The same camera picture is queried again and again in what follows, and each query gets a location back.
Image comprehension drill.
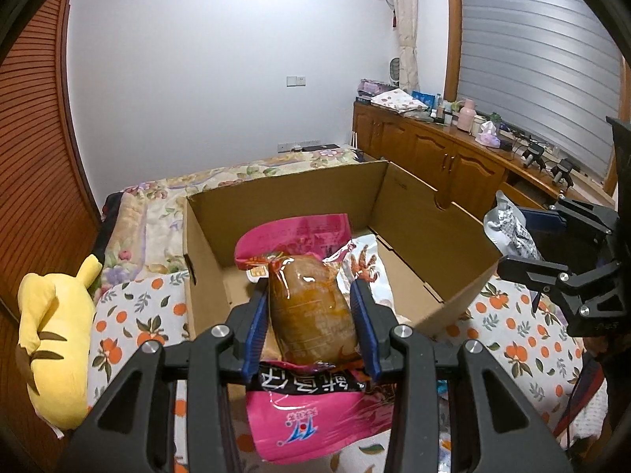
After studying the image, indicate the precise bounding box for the orange fruit print blanket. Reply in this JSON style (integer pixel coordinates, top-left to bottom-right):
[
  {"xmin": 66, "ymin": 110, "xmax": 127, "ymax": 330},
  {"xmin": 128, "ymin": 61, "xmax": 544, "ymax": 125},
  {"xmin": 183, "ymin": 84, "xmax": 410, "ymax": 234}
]
[{"xmin": 89, "ymin": 276, "xmax": 607, "ymax": 473}]

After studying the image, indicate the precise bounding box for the yellow plush toy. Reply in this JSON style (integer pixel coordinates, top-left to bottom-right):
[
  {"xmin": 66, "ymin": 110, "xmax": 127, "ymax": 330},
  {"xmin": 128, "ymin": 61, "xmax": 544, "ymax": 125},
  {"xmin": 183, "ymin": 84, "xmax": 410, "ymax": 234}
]
[{"xmin": 15, "ymin": 255, "xmax": 103, "ymax": 429}]

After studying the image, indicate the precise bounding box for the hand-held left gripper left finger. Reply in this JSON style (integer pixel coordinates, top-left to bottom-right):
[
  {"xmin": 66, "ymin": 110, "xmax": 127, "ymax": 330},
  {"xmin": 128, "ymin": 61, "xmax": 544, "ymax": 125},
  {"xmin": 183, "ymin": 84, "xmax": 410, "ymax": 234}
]
[{"xmin": 59, "ymin": 291, "xmax": 272, "ymax": 473}]

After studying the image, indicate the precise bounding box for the wooden louvered wardrobe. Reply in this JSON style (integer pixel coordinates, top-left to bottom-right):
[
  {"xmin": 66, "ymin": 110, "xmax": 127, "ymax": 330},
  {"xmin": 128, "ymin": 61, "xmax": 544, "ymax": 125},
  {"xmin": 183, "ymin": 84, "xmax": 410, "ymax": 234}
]
[{"xmin": 0, "ymin": 0, "xmax": 106, "ymax": 336}]

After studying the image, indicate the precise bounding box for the grey window blind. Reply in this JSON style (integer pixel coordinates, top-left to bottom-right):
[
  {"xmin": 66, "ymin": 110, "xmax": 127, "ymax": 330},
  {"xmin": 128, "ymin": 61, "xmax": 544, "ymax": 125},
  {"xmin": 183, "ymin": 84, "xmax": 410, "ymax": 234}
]
[{"xmin": 458, "ymin": 0, "xmax": 627, "ymax": 183}]

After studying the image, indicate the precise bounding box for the dark clothing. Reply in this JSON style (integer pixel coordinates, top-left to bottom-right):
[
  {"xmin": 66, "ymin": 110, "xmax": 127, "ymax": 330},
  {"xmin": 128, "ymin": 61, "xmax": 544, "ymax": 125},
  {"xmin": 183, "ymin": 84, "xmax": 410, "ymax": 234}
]
[{"xmin": 93, "ymin": 192, "xmax": 124, "ymax": 262}]

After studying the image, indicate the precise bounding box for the pink bottle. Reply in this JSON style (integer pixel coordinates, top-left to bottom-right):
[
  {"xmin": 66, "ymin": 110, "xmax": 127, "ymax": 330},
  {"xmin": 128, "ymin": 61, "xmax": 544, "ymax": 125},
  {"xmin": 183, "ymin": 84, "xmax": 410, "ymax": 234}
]
[{"xmin": 458, "ymin": 99, "xmax": 478, "ymax": 131}]

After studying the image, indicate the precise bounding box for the folded floral cloth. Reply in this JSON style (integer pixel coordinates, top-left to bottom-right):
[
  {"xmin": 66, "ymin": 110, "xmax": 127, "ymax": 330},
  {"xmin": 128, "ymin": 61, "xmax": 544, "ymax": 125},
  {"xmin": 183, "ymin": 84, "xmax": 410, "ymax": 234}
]
[{"xmin": 371, "ymin": 88, "xmax": 429, "ymax": 112}]

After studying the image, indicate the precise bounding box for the pink tissue box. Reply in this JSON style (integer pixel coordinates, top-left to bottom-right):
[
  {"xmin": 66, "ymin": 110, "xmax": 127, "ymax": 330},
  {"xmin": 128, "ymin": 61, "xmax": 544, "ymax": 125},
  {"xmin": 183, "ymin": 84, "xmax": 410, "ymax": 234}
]
[{"xmin": 476, "ymin": 121, "xmax": 501, "ymax": 147}]

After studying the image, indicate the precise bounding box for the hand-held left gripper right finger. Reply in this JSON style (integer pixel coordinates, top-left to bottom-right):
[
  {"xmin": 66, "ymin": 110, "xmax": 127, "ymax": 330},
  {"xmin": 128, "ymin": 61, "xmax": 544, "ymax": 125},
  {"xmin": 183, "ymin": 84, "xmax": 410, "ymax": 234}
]
[{"xmin": 349, "ymin": 280, "xmax": 573, "ymax": 473}]

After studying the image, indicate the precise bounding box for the purple box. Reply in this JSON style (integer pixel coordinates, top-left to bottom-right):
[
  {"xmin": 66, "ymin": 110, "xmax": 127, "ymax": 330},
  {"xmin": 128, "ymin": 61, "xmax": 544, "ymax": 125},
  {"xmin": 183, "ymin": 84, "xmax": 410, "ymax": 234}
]
[{"xmin": 358, "ymin": 79, "xmax": 395, "ymax": 97}]

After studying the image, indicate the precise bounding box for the beige patterned curtain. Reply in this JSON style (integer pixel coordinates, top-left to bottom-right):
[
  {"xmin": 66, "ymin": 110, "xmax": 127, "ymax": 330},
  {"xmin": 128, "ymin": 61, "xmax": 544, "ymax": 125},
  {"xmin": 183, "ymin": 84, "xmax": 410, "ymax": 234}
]
[{"xmin": 389, "ymin": 0, "xmax": 420, "ymax": 92}]

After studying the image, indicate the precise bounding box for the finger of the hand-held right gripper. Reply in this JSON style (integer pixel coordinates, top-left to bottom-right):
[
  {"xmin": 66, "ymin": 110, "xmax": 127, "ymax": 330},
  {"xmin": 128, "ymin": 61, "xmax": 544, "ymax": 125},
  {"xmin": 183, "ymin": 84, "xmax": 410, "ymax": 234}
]
[
  {"xmin": 497, "ymin": 255, "xmax": 592, "ymax": 306},
  {"xmin": 517, "ymin": 196, "xmax": 621, "ymax": 244}
]

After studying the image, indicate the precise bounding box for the floral quilt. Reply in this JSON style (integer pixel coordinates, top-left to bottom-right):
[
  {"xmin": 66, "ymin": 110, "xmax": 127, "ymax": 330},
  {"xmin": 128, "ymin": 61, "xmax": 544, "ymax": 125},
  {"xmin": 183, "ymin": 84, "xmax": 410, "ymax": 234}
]
[{"xmin": 101, "ymin": 148, "xmax": 375, "ymax": 301}]

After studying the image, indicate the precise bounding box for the clear brown meat packet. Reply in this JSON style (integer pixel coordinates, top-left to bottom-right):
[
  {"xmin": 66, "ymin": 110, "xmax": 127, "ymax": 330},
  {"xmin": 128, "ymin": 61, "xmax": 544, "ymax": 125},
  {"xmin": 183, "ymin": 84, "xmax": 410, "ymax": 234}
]
[{"xmin": 266, "ymin": 253, "xmax": 360, "ymax": 365}]

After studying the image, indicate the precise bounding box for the chicken feet snack packet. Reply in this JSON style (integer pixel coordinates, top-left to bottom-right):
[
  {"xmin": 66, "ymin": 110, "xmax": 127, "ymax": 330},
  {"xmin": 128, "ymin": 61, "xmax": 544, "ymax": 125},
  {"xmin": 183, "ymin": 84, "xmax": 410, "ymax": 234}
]
[{"xmin": 323, "ymin": 236, "xmax": 380, "ymax": 301}]

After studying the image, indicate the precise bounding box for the wooden sideboard cabinet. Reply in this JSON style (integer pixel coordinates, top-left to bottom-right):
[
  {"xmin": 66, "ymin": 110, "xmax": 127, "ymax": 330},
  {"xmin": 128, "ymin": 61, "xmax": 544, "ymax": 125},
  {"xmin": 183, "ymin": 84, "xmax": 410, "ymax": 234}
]
[{"xmin": 352, "ymin": 99, "xmax": 617, "ymax": 237}]

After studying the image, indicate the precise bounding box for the brown cardboard box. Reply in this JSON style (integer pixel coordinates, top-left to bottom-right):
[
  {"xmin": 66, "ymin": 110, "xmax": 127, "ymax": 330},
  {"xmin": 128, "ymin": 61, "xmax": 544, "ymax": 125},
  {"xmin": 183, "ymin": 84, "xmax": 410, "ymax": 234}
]
[{"xmin": 183, "ymin": 160, "xmax": 504, "ymax": 356}]

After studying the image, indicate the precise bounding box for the grey printed snack packet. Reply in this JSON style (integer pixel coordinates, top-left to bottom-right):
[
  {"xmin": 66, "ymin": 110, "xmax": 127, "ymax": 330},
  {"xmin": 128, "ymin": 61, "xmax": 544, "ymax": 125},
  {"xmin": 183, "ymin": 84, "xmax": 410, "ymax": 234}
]
[{"xmin": 483, "ymin": 191, "xmax": 545, "ymax": 262}]

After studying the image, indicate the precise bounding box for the small black stand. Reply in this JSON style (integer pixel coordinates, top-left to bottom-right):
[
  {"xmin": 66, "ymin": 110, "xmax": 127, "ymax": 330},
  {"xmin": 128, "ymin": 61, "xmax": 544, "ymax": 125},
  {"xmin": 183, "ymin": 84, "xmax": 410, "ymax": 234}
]
[
  {"xmin": 523, "ymin": 140, "xmax": 545, "ymax": 168},
  {"xmin": 549, "ymin": 158, "xmax": 575, "ymax": 188}
]

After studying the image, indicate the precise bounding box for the pink snack packet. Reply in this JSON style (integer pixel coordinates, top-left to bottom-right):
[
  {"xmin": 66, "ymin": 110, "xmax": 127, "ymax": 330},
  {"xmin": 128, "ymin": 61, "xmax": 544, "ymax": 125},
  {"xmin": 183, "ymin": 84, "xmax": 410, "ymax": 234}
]
[{"xmin": 234, "ymin": 213, "xmax": 395, "ymax": 464}]

